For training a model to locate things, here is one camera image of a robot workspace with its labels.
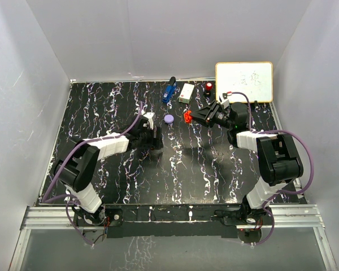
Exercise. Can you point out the aluminium rail frame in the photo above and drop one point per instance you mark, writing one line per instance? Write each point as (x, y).
(131, 220)

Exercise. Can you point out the white box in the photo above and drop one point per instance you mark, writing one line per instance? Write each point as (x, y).
(186, 93)

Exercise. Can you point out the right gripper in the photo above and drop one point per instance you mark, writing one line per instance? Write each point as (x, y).
(206, 116)

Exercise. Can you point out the orange earbud case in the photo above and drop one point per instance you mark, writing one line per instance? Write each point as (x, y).
(188, 117)

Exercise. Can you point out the white whiteboard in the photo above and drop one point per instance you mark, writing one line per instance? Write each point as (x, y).
(252, 81)

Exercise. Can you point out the purple earbud case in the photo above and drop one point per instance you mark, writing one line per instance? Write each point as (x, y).
(168, 119)

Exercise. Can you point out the red black button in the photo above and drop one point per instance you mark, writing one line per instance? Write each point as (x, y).
(208, 89)

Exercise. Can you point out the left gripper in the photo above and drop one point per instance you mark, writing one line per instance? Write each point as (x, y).
(154, 143)

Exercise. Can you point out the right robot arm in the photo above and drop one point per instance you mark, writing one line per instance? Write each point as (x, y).
(278, 158)

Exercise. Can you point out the blue black tool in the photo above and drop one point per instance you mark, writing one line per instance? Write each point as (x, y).
(169, 90)

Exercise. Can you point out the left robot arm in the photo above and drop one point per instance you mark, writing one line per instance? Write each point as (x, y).
(77, 163)

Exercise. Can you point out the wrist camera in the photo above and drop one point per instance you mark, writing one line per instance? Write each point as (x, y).
(224, 99)
(150, 116)

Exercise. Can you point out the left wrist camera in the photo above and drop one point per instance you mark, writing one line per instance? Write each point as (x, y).
(150, 116)

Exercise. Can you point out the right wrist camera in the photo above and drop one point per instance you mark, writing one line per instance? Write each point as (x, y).
(224, 99)

